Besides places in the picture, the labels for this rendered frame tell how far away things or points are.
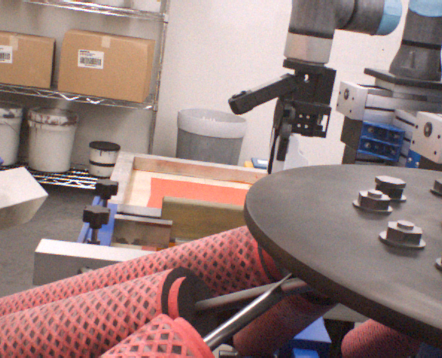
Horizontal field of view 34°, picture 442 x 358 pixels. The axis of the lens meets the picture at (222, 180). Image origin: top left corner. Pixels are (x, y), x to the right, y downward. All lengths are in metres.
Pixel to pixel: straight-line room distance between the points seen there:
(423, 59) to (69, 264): 1.37
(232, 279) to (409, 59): 1.67
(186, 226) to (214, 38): 3.70
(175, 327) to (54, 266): 0.67
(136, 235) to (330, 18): 0.48
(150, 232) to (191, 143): 3.25
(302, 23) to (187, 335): 0.87
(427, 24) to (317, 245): 1.83
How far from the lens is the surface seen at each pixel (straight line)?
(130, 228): 1.22
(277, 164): 1.17
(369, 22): 1.22
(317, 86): 1.19
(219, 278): 0.50
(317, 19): 1.16
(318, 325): 0.89
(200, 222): 1.22
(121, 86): 4.42
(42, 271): 1.00
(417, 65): 2.11
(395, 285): 0.29
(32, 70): 4.52
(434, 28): 2.12
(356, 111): 2.05
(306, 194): 0.39
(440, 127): 1.62
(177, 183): 1.72
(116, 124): 4.95
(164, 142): 4.96
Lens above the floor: 1.41
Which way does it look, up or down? 14 degrees down
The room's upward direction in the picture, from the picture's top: 9 degrees clockwise
